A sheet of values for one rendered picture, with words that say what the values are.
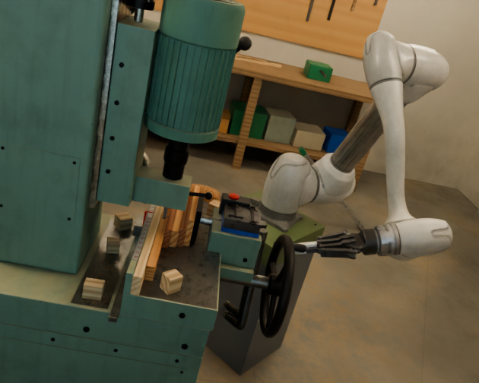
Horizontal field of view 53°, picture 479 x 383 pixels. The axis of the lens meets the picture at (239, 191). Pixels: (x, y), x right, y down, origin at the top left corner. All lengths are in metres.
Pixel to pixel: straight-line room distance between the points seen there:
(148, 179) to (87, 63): 0.32
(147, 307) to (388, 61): 1.00
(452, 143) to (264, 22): 2.24
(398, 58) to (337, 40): 3.02
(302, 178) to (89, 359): 1.02
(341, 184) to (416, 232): 0.60
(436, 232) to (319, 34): 3.31
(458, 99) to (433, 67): 3.48
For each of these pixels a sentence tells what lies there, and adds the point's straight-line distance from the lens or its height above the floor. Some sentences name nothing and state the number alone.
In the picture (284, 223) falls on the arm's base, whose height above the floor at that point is 0.71.
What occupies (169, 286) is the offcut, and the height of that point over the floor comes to 0.92.
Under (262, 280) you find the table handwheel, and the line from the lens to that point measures 1.37.
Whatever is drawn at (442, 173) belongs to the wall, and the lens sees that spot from 5.41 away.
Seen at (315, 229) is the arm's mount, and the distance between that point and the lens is 2.01.
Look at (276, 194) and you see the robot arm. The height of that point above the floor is 0.82.
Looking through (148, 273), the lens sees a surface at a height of 0.92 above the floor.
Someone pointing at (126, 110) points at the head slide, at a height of 1.24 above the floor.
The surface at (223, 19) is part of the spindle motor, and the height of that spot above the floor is 1.47.
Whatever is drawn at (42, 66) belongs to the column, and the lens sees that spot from 1.10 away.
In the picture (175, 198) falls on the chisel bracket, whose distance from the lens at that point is 1.22.
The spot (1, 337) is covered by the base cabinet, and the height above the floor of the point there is 0.67.
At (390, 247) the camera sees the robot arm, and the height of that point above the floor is 0.98.
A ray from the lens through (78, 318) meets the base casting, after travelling 1.23.
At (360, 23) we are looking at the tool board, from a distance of 4.64.
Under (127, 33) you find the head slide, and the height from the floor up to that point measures 1.40.
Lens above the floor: 1.59
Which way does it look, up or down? 25 degrees down
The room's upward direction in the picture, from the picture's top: 15 degrees clockwise
